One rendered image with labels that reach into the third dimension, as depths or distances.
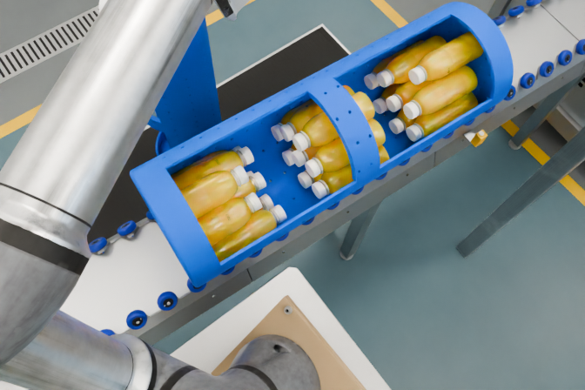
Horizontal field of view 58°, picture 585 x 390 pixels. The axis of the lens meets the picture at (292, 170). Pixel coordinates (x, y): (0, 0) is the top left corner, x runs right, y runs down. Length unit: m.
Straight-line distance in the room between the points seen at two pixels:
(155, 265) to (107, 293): 0.12
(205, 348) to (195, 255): 0.17
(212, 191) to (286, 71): 1.47
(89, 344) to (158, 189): 0.44
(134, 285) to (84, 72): 0.93
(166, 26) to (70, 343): 0.37
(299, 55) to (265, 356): 1.89
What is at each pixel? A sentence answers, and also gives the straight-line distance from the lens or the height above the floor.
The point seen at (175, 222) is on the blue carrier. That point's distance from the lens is 1.02.
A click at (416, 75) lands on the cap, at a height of 1.16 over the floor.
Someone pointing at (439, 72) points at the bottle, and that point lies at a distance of 1.31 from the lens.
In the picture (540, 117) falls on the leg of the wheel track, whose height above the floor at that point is 0.28.
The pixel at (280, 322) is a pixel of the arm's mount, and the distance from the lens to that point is 0.87.
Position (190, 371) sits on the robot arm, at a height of 1.39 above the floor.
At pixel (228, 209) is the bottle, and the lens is 1.11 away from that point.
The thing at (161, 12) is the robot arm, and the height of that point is 1.84.
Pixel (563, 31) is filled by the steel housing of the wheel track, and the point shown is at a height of 0.93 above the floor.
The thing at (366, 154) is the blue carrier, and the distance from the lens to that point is 1.13.
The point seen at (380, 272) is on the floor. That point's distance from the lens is 2.29.
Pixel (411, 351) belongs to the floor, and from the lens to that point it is 2.25.
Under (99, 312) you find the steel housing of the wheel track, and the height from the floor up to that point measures 0.93.
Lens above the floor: 2.17
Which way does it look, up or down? 65 degrees down
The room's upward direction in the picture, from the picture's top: 5 degrees clockwise
